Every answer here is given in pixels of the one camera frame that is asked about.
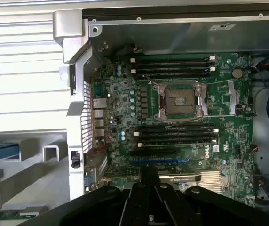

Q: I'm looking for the round coin battery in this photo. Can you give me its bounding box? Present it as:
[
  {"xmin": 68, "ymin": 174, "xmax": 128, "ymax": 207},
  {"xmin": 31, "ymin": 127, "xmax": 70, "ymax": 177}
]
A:
[{"xmin": 232, "ymin": 67, "xmax": 244, "ymax": 80}]

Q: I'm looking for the blue expansion slot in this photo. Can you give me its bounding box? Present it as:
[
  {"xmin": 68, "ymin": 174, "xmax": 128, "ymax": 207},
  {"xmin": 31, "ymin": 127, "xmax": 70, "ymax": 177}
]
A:
[{"xmin": 130, "ymin": 159, "xmax": 192, "ymax": 166}]

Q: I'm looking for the grey parts rack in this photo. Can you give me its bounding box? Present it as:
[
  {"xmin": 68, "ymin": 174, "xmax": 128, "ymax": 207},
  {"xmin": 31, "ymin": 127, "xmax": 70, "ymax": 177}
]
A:
[{"xmin": 0, "ymin": 128, "xmax": 70, "ymax": 223}]

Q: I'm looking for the green motherboard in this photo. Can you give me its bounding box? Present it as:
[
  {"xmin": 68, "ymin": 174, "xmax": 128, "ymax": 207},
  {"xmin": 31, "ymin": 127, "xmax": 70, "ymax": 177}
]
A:
[{"xmin": 91, "ymin": 53, "xmax": 257, "ymax": 208}]

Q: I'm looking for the metal socket cover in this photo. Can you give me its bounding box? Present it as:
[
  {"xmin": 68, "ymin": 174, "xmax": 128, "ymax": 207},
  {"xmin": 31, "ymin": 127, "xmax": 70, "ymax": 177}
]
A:
[{"xmin": 194, "ymin": 81, "xmax": 208, "ymax": 118}]

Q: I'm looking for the white case sticker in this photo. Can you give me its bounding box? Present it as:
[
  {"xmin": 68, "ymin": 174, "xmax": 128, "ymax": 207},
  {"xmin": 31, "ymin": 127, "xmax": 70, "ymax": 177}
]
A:
[{"xmin": 208, "ymin": 23, "xmax": 236, "ymax": 32}]

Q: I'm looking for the green RAM stick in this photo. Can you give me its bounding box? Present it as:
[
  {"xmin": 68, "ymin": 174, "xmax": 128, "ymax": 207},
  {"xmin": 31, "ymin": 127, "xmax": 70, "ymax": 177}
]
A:
[{"xmin": 0, "ymin": 209, "xmax": 46, "ymax": 221}]

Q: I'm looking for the CPU socket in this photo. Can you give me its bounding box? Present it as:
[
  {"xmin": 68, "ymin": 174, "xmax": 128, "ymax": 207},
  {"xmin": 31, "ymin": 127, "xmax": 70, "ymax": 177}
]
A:
[{"xmin": 152, "ymin": 81, "xmax": 208, "ymax": 121}]

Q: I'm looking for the black expansion slot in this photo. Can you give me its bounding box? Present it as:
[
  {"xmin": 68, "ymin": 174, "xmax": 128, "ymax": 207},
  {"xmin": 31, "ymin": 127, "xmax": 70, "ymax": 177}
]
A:
[{"xmin": 129, "ymin": 150, "xmax": 178, "ymax": 158}]

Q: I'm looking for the open grey PC case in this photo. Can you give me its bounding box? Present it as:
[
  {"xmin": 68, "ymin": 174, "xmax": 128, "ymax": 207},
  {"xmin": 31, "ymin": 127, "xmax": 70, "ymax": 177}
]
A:
[{"xmin": 52, "ymin": 8, "xmax": 269, "ymax": 212}]

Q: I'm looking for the black RAM slot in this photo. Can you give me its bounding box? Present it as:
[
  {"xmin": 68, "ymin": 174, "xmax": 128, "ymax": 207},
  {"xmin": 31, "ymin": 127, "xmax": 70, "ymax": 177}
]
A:
[
  {"xmin": 135, "ymin": 72, "xmax": 216, "ymax": 80},
  {"xmin": 137, "ymin": 140, "xmax": 217, "ymax": 148},
  {"xmin": 138, "ymin": 124, "xmax": 219, "ymax": 132},
  {"xmin": 139, "ymin": 135, "xmax": 217, "ymax": 142},
  {"xmin": 134, "ymin": 61, "xmax": 217, "ymax": 68},
  {"xmin": 130, "ymin": 66, "xmax": 217, "ymax": 74},
  {"xmin": 134, "ymin": 129, "xmax": 219, "ymax": 137},
  {"xmin": 130, "ymin": 56, "xmax": 217, "ymax": 63}
]

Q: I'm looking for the silver chipset heatsink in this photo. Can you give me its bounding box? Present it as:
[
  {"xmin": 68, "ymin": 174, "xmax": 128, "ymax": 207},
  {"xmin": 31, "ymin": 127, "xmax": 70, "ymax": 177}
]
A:
[{"xmin": 198, "ymin": 170, "xmax": 222, "ymax": 194}]

